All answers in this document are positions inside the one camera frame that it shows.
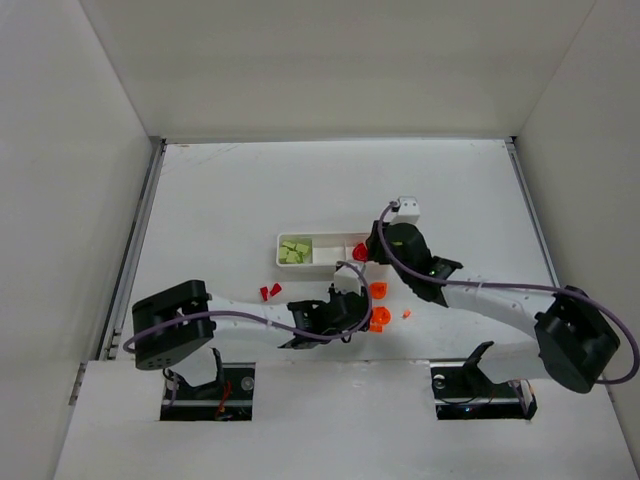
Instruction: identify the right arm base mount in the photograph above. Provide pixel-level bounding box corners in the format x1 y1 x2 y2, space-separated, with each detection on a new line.
430 342 538 421

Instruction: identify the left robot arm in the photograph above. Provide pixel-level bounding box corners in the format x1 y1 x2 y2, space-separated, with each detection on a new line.
123 280 372 389

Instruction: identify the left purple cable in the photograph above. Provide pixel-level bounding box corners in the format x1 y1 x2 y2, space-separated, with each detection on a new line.
122 260 374 355

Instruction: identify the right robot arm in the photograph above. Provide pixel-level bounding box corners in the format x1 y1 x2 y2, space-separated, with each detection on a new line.
365 220 620 394

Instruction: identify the left aluminium frame rail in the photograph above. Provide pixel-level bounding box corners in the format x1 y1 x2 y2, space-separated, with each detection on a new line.
92 136 167 360

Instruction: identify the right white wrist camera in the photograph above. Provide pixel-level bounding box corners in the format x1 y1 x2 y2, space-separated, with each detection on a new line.
391 196 420 225

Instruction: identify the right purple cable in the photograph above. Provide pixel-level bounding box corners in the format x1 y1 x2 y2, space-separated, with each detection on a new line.
377 199 640 385

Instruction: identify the aluminium frame rail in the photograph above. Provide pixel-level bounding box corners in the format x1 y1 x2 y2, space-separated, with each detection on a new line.
92 136 167 360
504 137 561 287

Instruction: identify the red curved lego piece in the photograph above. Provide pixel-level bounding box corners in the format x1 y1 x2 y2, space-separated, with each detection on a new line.
351 243 368 262

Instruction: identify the orange round lego piece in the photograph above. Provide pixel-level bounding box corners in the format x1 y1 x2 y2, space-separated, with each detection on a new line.
371 306 392 325

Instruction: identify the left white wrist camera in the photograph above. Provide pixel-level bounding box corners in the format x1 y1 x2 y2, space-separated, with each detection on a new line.
333 261 365 295

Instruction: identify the right aluminium frame rail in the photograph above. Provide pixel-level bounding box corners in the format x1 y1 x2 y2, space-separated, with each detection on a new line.
504 137 561 287

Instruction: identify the white divided sorting tray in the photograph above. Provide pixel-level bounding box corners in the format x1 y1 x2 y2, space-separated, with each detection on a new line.
275 232 388 281

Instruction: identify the red slope lego brick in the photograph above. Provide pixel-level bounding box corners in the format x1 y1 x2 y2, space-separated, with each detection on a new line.
269 283 282 297

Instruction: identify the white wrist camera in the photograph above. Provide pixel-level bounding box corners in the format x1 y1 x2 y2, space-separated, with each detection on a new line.
333 261 365 295
391 196 420 225

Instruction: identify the purple cable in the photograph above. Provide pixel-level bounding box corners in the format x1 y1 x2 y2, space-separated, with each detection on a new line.
377 199 640 385
122 260 374 355

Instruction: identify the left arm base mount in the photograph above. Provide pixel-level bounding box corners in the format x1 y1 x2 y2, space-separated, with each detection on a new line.
159 348 256 422

